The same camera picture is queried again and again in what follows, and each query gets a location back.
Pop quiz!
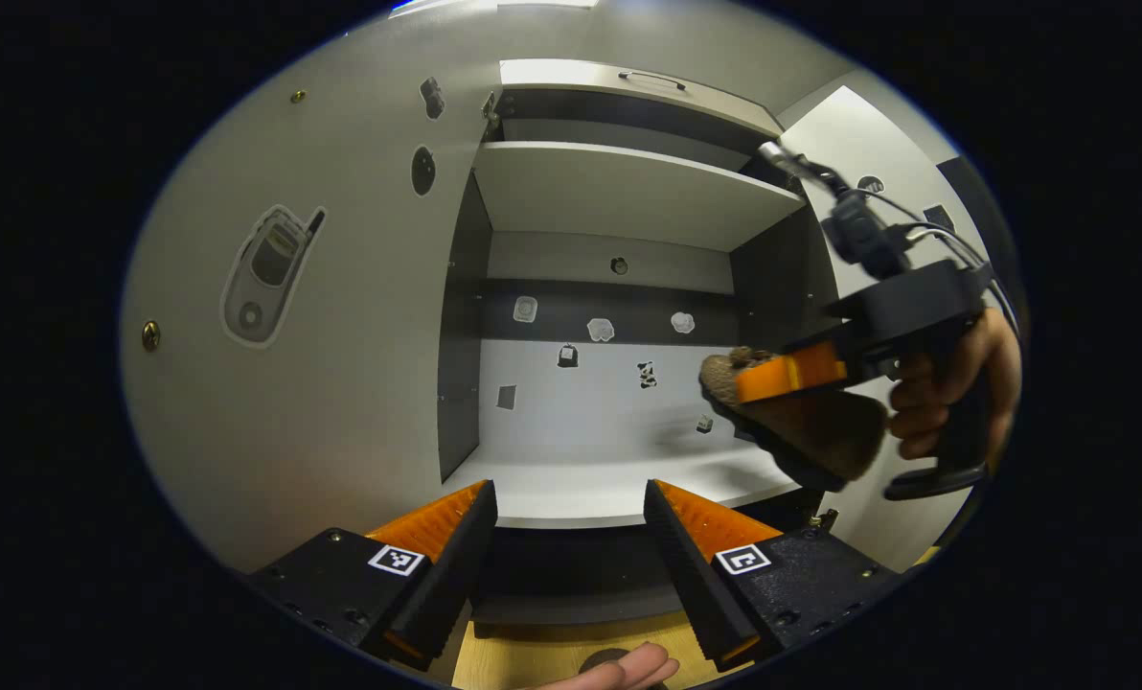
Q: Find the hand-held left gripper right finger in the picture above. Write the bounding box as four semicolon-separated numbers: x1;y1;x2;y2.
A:
642;478;902;673

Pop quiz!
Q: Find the white cabinet drawer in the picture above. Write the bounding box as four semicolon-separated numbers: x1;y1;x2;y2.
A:
499;57;785;138

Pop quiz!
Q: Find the ceiling light panel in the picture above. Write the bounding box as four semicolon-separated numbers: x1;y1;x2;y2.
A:
387;0;603;14

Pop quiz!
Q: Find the black drawer handle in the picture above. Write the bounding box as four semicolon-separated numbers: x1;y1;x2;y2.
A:
617;70;689;93

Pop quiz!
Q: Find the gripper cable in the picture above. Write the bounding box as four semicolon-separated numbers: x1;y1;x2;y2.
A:
858;187;1020;336

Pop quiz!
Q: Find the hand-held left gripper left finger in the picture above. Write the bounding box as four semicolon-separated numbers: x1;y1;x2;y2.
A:
245;479;498;671

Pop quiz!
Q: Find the white cabinet shelf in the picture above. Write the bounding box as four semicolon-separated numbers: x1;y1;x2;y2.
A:
472;141;809;253

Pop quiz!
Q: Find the white cabinet door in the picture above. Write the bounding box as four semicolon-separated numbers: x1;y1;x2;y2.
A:
119;19;500;576
780;84;994;573

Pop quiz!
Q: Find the white shoe cabinet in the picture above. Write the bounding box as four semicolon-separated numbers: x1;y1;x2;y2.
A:
437;57;840;629

